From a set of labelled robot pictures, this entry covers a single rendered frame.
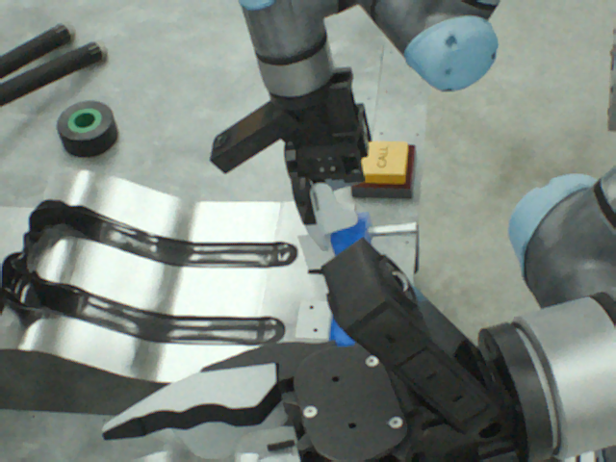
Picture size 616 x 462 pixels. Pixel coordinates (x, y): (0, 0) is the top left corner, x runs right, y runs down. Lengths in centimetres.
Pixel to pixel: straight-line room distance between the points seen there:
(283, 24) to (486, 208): 149
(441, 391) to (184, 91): 120
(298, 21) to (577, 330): 61
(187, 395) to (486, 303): 184
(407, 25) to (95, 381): 54
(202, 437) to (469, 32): 52
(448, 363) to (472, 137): 218
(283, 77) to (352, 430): 64
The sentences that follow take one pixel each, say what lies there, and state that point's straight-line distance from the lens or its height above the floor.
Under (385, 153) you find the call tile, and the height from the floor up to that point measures 84.
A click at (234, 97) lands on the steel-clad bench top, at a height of 80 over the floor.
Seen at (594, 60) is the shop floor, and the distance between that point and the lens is 290.
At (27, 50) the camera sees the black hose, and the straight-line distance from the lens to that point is 179.
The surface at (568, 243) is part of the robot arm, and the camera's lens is 74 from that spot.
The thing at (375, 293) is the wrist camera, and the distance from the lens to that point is 50.
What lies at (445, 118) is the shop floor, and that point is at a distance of 274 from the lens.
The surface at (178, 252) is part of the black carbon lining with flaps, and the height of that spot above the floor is 88.
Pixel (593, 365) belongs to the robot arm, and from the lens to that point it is 58.
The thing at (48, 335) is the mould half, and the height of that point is 93.
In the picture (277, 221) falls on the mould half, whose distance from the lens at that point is 140.
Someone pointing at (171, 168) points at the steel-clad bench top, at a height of 80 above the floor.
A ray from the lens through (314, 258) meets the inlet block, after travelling 133.
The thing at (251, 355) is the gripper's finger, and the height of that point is 146.
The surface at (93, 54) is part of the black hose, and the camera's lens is 177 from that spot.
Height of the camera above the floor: 195
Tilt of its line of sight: 50 degrees down
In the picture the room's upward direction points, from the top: 9 degrees counter-clockwise
